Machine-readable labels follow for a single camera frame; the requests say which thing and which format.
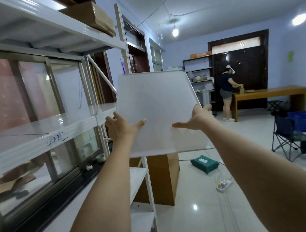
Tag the flat orange object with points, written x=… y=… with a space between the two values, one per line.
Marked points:
x=199 y=55

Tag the person's left hand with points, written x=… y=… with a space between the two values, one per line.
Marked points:
x=120 y=129

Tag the person's left forearm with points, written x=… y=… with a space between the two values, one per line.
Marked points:
x=103 y=208

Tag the crumpled white tissue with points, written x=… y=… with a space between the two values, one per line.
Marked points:
x=89 y=167

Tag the small cardboard box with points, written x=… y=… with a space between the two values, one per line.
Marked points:
x=240 y=89

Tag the purple paper sheet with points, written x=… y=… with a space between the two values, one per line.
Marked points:
x=124 y=67

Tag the metal window frame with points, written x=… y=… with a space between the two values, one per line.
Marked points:
x=53 y=87

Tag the green package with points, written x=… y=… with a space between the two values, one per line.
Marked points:
x=205 y=164

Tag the dark wooden door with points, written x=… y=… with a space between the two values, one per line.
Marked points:
x=249 y=67

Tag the person's right forearm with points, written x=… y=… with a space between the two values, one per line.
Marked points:
x=273 y=183

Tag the grey door frame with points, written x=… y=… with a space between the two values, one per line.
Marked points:
x=152 y=56

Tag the round wall lamp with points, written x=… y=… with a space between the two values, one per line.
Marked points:
x=299 y=19

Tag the flat cardboard pieces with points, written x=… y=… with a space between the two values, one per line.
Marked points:
x=9 y=183

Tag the green wall sticker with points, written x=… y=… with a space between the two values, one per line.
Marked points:
x=291 y=56

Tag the white metal shelving rack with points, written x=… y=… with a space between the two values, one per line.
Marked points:
x=60 y=125

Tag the brown paper wrapped package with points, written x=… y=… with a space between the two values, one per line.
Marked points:
x=89 y=17

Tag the hanging light bulb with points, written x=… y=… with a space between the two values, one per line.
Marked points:
x=175 y=32

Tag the person's right hand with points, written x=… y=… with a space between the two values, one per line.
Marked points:
x=200 y=118

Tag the white power strip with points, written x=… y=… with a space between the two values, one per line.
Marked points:
x=224 y=185

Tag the small dark stool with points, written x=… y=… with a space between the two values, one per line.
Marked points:
x=275 y=104

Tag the small round roll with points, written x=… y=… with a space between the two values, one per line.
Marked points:
x=100 y=158

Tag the ceiling fan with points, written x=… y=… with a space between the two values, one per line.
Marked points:
x=172 y=21

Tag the dark wooden door frame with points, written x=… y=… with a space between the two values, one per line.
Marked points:
x=142 y=60

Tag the wooden desk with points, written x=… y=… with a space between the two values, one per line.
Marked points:
x=271 y=92

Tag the dark folding chair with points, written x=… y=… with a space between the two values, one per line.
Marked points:
x=284 y=130

